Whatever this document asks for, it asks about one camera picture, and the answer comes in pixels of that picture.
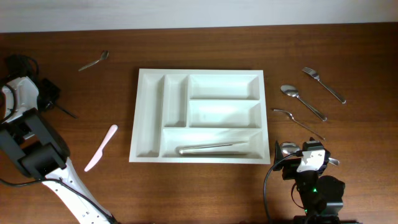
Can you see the steel fork with thick handle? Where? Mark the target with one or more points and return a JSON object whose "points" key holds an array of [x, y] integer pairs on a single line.
{"points": [[314, 74]]}

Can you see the pink plastic knife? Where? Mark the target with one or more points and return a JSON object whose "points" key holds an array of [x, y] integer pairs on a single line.
{"points": [[99, 153]]}

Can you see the large steel spoon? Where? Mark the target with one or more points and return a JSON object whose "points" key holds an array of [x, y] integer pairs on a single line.
{"points": [[290, 90]]}

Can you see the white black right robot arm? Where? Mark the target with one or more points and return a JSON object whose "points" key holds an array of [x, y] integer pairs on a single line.
{"points": [[321, 195]]}

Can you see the thin steel fork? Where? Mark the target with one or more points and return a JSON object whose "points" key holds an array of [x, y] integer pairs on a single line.
{"points": [[291, 117]]}

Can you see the white plastic cutlery tray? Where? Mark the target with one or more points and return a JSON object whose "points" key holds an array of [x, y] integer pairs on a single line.
{"points": [[177, 107]]}

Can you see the small steel teaspoon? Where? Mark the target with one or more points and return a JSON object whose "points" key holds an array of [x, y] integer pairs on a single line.
{"points": [[104, 56]]}

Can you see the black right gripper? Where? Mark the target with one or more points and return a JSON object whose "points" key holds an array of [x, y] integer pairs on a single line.
{"points": [[290, 165]]}

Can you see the steel tongs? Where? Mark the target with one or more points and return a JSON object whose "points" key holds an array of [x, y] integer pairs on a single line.
{"points": [[226, 148]]}

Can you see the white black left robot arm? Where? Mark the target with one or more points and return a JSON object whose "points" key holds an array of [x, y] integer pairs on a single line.
{"points": [[41, 154]]}

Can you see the steel spoon under right arm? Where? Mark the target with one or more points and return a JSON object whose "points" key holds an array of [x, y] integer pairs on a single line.
{"points": [[290, 147]]}

